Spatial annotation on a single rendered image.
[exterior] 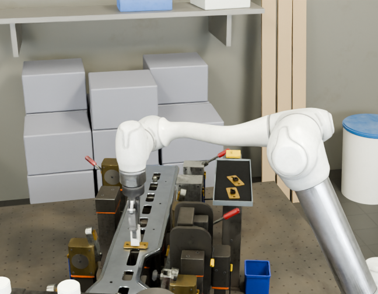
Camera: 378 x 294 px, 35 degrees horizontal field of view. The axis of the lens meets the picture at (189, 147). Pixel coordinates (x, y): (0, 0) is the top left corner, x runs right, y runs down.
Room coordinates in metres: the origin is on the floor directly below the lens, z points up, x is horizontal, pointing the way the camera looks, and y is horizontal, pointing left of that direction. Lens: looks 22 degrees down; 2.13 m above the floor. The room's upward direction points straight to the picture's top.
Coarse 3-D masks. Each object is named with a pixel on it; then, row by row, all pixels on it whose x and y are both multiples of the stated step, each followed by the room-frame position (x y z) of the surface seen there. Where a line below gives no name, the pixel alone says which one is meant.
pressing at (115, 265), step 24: (168, 168) 2.47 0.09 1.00; (144, 192) 2.23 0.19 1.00; (168, 192) 2.23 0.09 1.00; (144, 216) 2.02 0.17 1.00; (168, 216) 2.02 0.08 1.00; (120, 240) 1.85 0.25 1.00; (144, 240) 1.85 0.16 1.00; (120, 264) 1.70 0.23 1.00; (144, 264) 1.70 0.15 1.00; (96, 288) 1.56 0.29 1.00; (144, 288) 1.56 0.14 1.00
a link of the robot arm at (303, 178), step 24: (288, 120) 1.52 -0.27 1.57; (312, 120) 1.56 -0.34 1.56; (288, 144) 1.41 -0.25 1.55; (312, 144) 1.42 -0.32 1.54; (288, 168) 1.40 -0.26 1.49; (312, 168) 1.41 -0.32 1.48; (312, 192) 1.43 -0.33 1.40; (312, 216) 1.44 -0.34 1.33; (336, 216) 1.43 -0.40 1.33; (336, 240) 1.41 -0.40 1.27; (336, 264) 1.41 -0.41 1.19; (360, 264) 1.41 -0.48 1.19; (360, 288) 1.38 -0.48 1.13
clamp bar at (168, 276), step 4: (156, 272) 1.33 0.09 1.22; (164, 272) 1.35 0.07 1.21; (168, 272) 1.33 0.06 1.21; (152, 276) 1.33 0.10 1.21; (156, 276) 1.33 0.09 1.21; (160, 276) 1.33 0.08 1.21; (164, 276) 1.32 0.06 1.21; (168, 276) 1.32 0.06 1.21; (172, 276) 1.33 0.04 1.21; (164, 280) 1.32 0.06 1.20; (168, 280) 1.32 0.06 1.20; (172, 280) 1.33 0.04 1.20; (176, 280) 1.33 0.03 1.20; (164, 284) 1.32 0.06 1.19; (168, 284) 1.32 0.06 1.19; (164, 288) 1.32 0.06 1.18; (168, 288) 1.32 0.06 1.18
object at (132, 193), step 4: (144, 184) 1.81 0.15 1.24; (124, 188) 1.78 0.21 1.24; (128, 188) 1.78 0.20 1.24; (132, 188) 1.77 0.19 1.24; (136, 188) 1.78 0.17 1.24; (140, 188) 1.78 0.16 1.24; (144, 188) 1.81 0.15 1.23; (124, 192) 1.78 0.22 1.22; (128, 192) 1.78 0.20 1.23; (132, 192) 1.77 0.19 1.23; (136, 192) 1.78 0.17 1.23; (140, 192) 1.78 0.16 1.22; (128, 196) 1.78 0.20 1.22; (132, 196) 1.77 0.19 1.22; (136, 196) 1.78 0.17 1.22; (132, 200) 1.77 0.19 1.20
